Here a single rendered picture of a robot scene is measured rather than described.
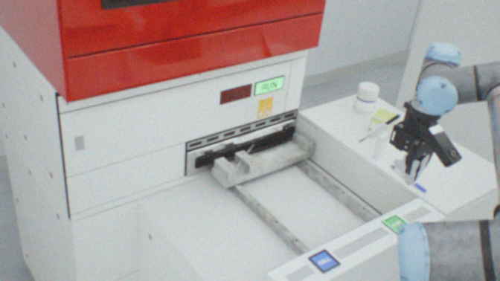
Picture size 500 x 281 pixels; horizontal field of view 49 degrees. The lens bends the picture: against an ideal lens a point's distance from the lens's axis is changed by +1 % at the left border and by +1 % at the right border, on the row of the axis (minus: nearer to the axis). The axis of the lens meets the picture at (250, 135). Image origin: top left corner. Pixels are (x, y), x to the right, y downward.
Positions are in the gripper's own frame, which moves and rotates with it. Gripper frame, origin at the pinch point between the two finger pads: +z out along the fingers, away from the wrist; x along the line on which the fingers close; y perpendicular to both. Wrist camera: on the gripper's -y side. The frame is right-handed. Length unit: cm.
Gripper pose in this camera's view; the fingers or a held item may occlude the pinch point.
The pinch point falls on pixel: (411, 182)
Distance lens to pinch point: 142.0
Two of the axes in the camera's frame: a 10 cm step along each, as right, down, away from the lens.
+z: -0.9, 8.4, 5.3
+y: -5.9, -4.8, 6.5
